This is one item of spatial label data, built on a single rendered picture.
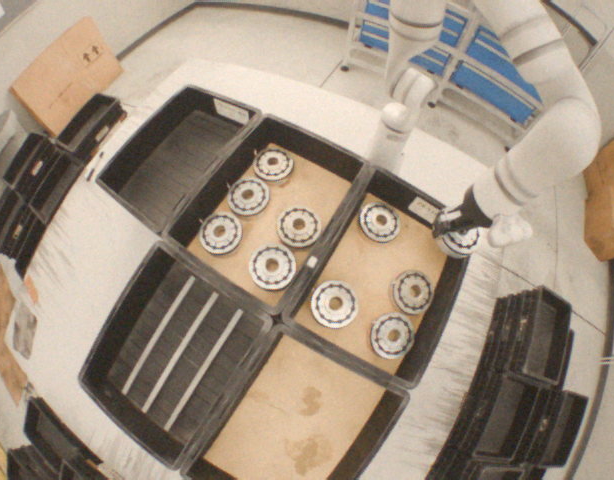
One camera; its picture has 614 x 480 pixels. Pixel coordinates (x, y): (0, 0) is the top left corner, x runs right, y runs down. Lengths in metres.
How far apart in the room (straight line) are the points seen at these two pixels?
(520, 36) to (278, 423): 0.72
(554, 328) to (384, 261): 1.15
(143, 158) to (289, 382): 0.72
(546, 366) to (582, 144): 1.32
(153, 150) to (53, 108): 2.31
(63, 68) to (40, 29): 0.53
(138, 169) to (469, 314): 1.09
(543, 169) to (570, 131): 0.06
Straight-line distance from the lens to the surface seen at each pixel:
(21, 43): 3.17
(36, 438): 1.89
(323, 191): 0.68
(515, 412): 1.59
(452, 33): 2.19
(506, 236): 0.39
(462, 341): 0.88
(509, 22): 0.32
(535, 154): 0.33
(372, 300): 0.62
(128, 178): 0.85
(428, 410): 0.85
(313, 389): 0.60
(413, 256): 0.68
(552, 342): 1.56
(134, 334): 0.70
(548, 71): 0.31
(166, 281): 0.67
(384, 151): 0.76
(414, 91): 0.62
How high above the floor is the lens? 1.42
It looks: 71 degrees down
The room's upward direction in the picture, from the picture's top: 8 degrees clockwise
